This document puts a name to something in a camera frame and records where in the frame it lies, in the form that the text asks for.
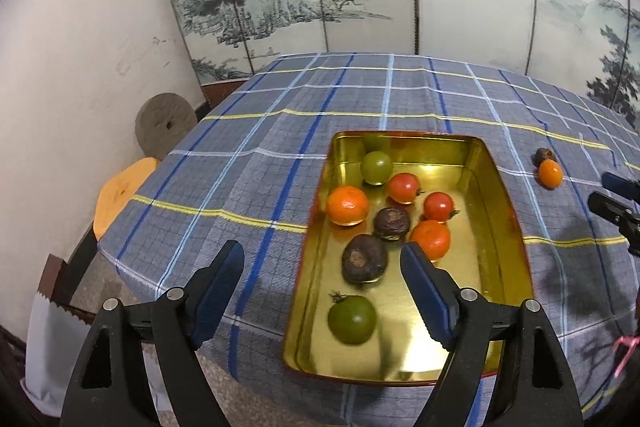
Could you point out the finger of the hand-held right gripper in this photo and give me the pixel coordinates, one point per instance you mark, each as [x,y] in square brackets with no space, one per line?
[620,184]
[612,209]

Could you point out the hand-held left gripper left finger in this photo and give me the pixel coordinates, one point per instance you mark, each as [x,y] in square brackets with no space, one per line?
[215,297]

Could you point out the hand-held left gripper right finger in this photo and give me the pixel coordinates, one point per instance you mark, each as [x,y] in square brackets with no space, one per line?
[425,292]

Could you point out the gold metal tin tray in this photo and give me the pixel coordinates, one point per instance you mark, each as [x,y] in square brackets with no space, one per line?
[475,297]

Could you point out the orange tangerine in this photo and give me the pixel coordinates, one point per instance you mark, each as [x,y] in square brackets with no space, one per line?
[550,173]
[347,205]
[431,239]

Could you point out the large green tomato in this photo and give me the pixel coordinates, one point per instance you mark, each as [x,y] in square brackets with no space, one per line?
[351,318]

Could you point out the red tomato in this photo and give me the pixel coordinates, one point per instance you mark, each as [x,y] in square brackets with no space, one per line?
[402,187]
[439,206]

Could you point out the small green tomato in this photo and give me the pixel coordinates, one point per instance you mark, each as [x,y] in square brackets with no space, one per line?
[376,167]

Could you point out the small wrinkled brown passion fruit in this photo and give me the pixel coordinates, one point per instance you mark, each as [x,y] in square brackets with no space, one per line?
[543,154]

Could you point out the blue plaid tablecloth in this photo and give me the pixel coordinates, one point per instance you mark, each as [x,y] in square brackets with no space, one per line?
[240,177]

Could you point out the pink ribbon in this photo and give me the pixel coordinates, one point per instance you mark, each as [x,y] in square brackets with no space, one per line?
[624,347]

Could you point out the orange wooden stool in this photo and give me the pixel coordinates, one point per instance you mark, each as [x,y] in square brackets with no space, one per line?
[120,192]

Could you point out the white paper bag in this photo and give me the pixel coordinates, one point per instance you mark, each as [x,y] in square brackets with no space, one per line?
[52,352]

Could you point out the round grey millstone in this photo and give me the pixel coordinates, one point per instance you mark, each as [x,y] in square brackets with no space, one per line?
[162,124]

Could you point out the dark wooden frame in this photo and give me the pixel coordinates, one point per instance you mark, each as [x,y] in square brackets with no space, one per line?
[52,277]

